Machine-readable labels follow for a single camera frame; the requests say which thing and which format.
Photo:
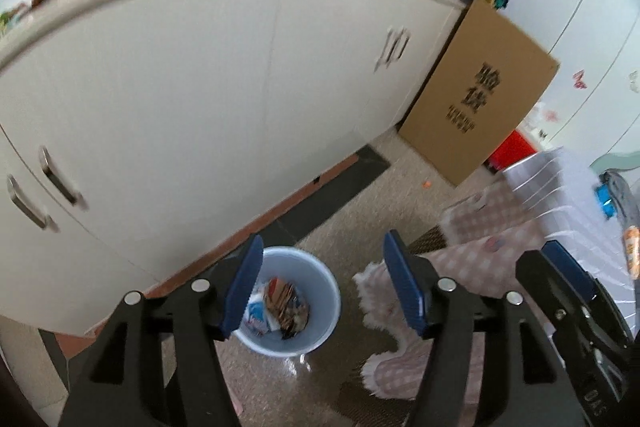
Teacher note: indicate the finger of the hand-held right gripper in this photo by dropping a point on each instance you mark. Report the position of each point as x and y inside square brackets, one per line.
[537, 272]
[567, 264]

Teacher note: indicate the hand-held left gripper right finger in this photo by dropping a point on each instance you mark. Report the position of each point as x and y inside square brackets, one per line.
[405, 287]

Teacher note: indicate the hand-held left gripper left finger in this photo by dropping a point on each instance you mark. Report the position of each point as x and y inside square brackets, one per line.
[245, 287]

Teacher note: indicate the blue white wrapper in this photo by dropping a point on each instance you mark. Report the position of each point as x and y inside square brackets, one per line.
[257, 313]

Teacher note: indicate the striped brown wrapper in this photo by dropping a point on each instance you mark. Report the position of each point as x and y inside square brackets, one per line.
[287, 307]

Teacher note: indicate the light blue plastic bin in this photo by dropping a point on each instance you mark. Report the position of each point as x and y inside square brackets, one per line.
[312, 277]

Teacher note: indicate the orange snack bag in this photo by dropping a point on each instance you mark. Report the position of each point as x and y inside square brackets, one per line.
[632, 252]

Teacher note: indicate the pink checked floor mat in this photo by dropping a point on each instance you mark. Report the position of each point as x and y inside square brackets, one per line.
[500, 212]
[390, 377]

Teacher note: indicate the small blue plastic wrapper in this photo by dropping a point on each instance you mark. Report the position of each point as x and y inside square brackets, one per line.
[605, 202]

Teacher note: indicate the white teal headboard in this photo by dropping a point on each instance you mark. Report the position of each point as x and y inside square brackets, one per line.
[615, 162]

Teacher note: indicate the dark floor mat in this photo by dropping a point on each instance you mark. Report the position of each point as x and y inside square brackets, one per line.
[345, 182]

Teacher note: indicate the red plastic container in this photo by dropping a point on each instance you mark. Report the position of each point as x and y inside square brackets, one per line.
[512, 149]

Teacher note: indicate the pink butterfly sticker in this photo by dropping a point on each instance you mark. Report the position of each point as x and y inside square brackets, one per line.
[580, 79]

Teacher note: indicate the white cabinet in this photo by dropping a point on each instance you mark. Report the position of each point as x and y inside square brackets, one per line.
[175, 107]

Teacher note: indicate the large brown cardboard box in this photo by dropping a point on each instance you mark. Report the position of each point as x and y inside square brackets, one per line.
[500, 57]

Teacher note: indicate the white wardrobe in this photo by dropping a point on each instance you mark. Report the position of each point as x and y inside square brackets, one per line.
[575, 7]

